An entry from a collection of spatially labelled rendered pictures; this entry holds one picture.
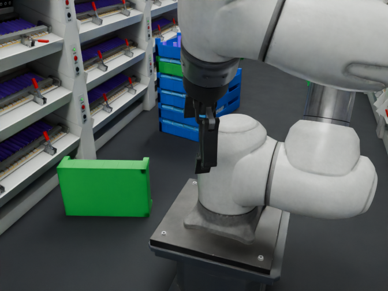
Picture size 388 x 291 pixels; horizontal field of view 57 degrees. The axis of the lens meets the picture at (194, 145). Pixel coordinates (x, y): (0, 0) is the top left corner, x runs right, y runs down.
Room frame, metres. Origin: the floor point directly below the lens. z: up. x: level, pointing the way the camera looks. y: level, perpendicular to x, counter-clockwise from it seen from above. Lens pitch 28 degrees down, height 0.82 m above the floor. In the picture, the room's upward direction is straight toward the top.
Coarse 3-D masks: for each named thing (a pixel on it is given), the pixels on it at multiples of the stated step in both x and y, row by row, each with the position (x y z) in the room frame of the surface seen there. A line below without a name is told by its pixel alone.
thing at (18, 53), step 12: (0, 12) 1.30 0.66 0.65; (24, 12) 1.38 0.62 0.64; (36, 12) 1.37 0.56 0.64; (36, 24) 1.37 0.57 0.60; (48, 24) 1.36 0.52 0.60; (60, 24) 1.34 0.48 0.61; (48, 36) 1.31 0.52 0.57; (60, 36) 1.34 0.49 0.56; (0, 48) 1.11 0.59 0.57; (12, 48) 1.13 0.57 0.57; (24, 48) 1.16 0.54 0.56; (36, 48) 1.20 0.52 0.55; (48, 48) 1.27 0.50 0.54; (60, 48) 1.33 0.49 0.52; (0, 60) 1.05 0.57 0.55; (12, 60) 1.10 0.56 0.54; (24, 60) 1.15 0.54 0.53
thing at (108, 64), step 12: (108, 36) 1.96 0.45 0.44; (120, 36) 2.05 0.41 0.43; (132, 36) 2.03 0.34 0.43; (84, 48) 1.72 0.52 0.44; (96, 48) 1.77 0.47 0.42; (108, 48) 1.82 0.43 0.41; (120, 48) 1.87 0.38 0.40; (132, 48) 1.96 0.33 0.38; (144, 48) 2.01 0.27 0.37; (84, 60) 1.60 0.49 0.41; (96, 60) 1.65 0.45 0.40; (108, 60) 1.71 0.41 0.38; (120, 60) 1.78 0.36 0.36; (132, 60) 1.86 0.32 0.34; (84, 72) 1.43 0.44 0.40; (96, 72) 1.57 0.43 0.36; (108, 72) 1.61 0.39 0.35; (96, 84) 1.53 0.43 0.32
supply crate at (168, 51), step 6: (156, 42) 1.72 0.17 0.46; (162, 42) 1.77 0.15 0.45; (168, 42) 1.81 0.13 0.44; (156, 48) 1.72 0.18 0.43; (162, 48) 1.71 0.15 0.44; (168, 48) 1.69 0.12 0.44; (174, 48) 1.67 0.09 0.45; (180, 48) 1.65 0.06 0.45; (156, 54) 1.72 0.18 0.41; (162, 54) 1.71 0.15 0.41; (168, 54) 1.69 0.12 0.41; (174, 54) 1.67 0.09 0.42
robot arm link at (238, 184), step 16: (224, 128) 0.72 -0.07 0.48; (240, 128) 0.72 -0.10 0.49; (256, 128) 0.73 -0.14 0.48; (224, 144) 0.70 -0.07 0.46; (240, 144) 0.69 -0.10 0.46; (256, 144) 0.70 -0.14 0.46; (272, 144) 0.72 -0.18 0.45; (224, 160) 0.69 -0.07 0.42; (240, 160) 0.68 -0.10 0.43; (256, 160) 0.68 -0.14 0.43; (208, 176) 0.70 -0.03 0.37; (224, 176) 0.68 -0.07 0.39; (240, 176) 0.67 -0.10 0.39; (256, 176) 0.66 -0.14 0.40; (208, 192) 0.70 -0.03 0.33; (224, 192) 0.68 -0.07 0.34; (240, 192) 0.67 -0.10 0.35; (256, 192) 0.66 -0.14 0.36; (208, 208) 0.70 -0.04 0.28; (224, 208) 0.69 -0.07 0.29; (240, 208) 0.69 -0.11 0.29
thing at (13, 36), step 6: (24, 30) 1.24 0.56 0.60; (30, 30) 1.26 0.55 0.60; (36, 30) 1.28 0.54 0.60; (42, 30) 1.31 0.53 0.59; (0, 36) 1.14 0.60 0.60; (6, 36) 1.15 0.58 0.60; (12, 36) 1.17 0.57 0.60; (18, 36) 1.20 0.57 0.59; (0, 42) 1.12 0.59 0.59; (6, 42) 1.15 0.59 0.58; (12, 42) 1.15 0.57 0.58; (18, 42) 1.17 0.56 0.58
